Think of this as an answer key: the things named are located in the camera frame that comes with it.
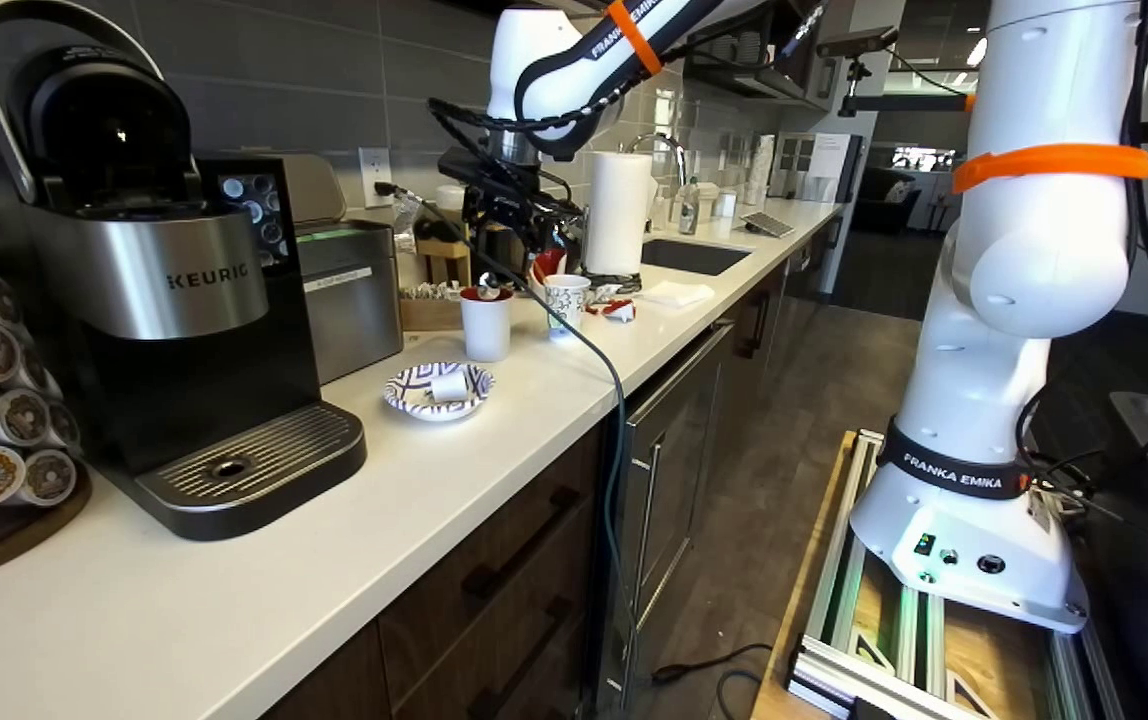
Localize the stainless steel box appliance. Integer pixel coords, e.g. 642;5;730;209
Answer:
301;223;402;385

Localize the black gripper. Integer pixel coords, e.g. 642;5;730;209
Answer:
438;150;572;298

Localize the small red white packet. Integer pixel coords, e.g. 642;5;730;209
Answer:
600;298;637;325

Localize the black silver Keurig coffee maker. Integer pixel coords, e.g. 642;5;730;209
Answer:
0;0;365;540

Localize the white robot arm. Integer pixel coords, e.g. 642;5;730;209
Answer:
438;0;1148;632

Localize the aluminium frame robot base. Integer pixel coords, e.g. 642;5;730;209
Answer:
748;426;1125;720

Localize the white mug red rim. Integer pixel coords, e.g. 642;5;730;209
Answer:
459;286;511;358

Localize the black power cable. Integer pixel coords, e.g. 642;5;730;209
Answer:
374;181;776;720

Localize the wooden condiment organizer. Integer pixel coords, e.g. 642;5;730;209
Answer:
410;203;529;286

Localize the black undermount sink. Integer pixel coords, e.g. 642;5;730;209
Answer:
638;241;748;277

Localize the white patterned cup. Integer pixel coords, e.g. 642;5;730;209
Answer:
540;272;592;338

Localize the white paper towel roll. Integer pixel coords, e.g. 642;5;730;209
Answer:
584;150;653;277

